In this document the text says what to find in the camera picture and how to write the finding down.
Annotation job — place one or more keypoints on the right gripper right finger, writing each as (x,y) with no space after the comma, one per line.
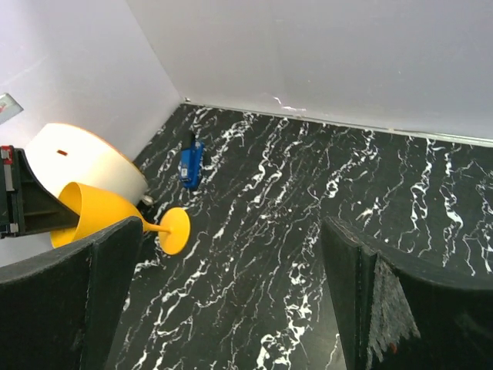
(398,311)

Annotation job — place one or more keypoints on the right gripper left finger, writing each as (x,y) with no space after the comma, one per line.
(61,309)

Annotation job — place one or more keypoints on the small blue device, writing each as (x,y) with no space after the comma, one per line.
(191,161)

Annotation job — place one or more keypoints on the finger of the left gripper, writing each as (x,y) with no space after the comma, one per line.
(28,208)

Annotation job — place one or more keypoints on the white paper roll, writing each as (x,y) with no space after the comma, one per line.
(61,153)

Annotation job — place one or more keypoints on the orange wine glass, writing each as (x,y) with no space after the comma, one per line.
(98,209)

